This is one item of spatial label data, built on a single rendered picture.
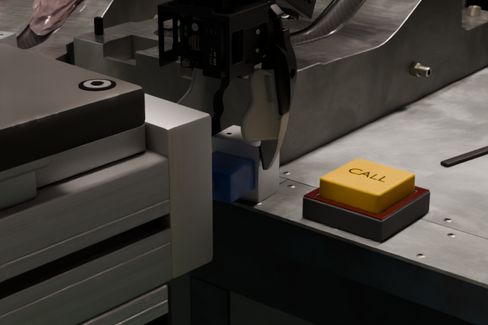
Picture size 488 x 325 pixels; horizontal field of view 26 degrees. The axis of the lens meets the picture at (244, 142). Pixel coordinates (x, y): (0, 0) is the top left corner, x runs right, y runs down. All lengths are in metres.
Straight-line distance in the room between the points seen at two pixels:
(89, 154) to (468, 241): 0.43
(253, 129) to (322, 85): 0.19
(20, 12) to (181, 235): 0.78
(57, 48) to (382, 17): 0.37
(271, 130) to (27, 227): 0.42
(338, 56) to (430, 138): 0.13
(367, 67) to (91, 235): 0.62
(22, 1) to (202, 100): 0.47
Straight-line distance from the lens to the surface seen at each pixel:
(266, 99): 0.89
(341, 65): 1.07
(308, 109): 1.04
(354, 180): 0.90
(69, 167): 0.53
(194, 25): 0.85
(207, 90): 0.93
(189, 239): 0.59
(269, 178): 0.94
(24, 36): 1.29
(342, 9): 1.22
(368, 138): 1.10
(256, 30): 0.87
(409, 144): 1.09
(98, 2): 1.30
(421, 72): 1.19
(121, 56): 1.14
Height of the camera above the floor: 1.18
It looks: 21 degrees down
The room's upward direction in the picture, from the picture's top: straight up
